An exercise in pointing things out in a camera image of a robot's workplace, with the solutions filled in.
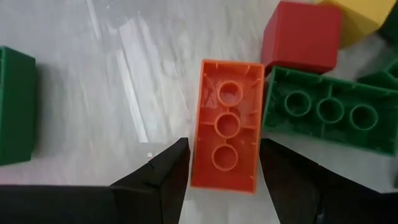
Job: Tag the green long toy block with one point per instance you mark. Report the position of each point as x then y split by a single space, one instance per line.
342 90

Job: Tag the orange long toy block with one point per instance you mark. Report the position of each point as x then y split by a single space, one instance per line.
205 137

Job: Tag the yellow long toy block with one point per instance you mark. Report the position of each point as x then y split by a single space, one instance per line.
363 18

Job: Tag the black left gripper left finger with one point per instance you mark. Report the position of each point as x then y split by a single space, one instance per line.
149 199

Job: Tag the red toy block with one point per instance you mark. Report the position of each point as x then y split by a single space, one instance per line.
301 37

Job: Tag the dark green toy block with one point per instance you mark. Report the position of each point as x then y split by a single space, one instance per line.
391 28

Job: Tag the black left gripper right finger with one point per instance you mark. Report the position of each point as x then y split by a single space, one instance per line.
295 193

